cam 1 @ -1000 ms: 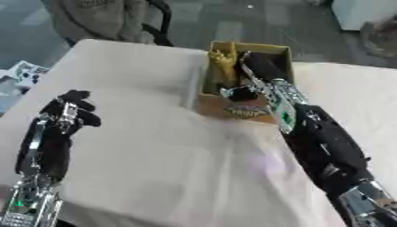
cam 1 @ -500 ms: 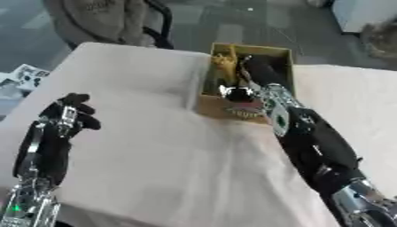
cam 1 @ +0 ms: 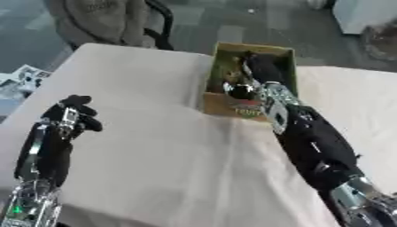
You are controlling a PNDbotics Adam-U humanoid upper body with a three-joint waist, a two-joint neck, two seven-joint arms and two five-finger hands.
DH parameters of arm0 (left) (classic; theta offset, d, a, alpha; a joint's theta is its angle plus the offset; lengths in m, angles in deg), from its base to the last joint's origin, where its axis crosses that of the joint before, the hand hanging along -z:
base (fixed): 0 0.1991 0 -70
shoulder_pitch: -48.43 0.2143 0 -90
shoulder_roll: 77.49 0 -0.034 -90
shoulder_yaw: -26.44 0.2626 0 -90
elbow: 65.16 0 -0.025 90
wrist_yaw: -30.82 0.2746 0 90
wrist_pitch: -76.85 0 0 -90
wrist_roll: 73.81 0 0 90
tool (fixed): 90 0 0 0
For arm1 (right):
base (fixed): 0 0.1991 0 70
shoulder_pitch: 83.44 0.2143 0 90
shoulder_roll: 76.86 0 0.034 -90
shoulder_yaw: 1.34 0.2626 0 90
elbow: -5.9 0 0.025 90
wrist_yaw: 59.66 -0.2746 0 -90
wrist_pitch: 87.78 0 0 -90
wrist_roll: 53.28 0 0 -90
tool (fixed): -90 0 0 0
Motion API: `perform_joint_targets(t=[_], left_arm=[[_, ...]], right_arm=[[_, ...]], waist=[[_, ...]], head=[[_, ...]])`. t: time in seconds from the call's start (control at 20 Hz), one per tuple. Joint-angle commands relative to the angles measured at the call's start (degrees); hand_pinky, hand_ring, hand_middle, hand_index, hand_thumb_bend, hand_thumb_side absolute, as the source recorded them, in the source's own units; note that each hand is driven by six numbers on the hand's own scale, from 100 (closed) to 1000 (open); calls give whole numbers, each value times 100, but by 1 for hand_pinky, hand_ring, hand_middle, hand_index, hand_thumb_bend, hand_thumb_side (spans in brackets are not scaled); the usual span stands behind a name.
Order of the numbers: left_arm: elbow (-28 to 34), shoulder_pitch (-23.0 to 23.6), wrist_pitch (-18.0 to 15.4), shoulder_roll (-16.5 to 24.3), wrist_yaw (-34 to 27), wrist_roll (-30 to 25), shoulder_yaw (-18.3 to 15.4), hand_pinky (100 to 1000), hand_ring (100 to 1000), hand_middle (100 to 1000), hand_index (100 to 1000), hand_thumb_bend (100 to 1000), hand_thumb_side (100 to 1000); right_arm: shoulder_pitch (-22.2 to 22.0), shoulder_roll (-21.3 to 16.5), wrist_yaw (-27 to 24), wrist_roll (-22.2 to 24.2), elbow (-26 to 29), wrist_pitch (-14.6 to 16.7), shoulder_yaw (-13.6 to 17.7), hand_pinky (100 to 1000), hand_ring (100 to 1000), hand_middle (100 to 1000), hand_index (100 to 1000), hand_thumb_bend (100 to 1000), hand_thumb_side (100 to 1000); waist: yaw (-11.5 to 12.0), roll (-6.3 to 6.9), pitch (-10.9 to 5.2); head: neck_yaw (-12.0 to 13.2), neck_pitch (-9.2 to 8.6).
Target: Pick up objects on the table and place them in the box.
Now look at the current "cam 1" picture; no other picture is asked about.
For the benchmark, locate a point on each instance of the white cabinet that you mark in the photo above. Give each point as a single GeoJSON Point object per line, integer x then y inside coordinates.
{"type": "Point", "coordinates": [364, 14]}

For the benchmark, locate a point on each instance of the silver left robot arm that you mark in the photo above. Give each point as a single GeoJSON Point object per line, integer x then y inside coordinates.
{"type": "Point", "coordinates": [31, 204]}

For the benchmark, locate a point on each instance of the tan cardboard box green inside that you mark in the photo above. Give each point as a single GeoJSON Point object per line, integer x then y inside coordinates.
{"type": "Point", "coordinates": [222, 103]}

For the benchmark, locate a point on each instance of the printed white papers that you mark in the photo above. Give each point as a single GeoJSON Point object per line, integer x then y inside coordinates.
{"type": "Point", "coordinates": [23, 79]}

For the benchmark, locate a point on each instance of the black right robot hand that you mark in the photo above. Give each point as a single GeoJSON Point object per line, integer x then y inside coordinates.
{"type": "Point", "coordinates": [264, 69]}

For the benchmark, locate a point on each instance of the silver and black right robot arm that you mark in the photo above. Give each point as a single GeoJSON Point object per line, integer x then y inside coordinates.
{"type": "Point", "coordinates": [315, 142]}

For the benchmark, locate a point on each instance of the tan toy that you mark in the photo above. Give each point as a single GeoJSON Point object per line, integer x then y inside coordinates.
{"type": "Point", "coordinates": [231, 75]}

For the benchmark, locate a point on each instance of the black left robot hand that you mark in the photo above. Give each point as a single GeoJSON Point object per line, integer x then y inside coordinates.
{"type": "Point", "coordinates": [51, 147]}

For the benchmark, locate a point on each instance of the black chair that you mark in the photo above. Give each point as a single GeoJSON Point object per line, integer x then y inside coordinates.
{"type": "Point", "coordinates": [164, 26]}

